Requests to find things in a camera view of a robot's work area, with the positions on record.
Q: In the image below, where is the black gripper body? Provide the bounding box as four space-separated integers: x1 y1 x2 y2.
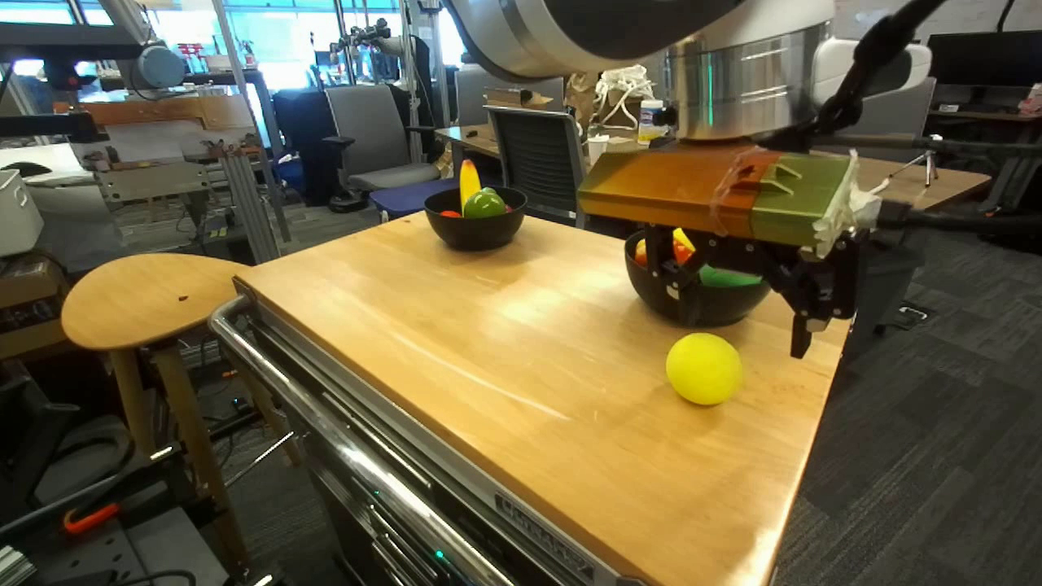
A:
744 241 866 325

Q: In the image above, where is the green round toy fruit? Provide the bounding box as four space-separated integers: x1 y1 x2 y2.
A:
695 260 768 293

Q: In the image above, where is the green apple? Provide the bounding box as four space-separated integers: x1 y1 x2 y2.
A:
463 187 514 221

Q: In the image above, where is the yellow toy banana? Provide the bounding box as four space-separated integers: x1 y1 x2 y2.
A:
454 155 489 216

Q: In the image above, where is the large yellow round fruit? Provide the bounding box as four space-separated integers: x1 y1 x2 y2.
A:
659 328 750 409

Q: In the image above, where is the black bowl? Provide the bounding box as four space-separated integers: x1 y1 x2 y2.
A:
623 225 776 328
422 187 527 254

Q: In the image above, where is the small silver tripod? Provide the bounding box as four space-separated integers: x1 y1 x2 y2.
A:
908 132 948 190

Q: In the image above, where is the black computer monitor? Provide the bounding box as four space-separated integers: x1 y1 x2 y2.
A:
923 29 1042 90

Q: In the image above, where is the dark mesh office chair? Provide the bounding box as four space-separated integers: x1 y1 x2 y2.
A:
480 106 596 230

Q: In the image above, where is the metal tool cart wooden top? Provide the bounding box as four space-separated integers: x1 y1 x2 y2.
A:
209 205 859 586

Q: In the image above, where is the round wooden stool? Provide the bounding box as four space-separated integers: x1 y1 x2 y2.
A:
57 252 257 548

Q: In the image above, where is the white plastic box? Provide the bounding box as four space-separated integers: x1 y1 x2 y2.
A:
0 165 44 260

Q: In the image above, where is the orange green wrist camera box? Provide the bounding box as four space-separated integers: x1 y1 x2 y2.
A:
576 145 885 260

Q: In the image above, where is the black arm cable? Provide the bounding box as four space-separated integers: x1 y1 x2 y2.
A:
808 0 949 139

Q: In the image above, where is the white rope bundle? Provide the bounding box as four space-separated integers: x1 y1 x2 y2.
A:
591 63 668 127

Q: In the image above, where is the metal cart handle bar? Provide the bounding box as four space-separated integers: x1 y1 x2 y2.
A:
209 298 492 586

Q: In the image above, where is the aluminium frame rack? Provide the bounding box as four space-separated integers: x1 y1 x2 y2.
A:
83 127 281 264

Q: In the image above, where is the orange handled clamp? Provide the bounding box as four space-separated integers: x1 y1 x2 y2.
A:
57 498 128 542

